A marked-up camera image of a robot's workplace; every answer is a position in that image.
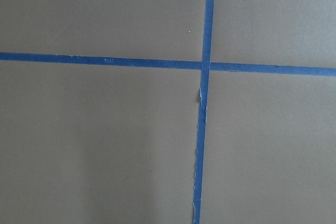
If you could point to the brown paper table cover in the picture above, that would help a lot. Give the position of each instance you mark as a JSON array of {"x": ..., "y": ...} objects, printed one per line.
[{"x": 113, "y": 144}]

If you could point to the blue tape strip crosswise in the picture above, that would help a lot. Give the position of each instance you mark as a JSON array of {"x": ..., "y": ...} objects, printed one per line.
[{"x": 169, "y": 64}]

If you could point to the blue tape strip lengthwise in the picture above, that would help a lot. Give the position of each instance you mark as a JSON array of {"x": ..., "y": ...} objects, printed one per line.
[{"x": 202, "y": 110}]

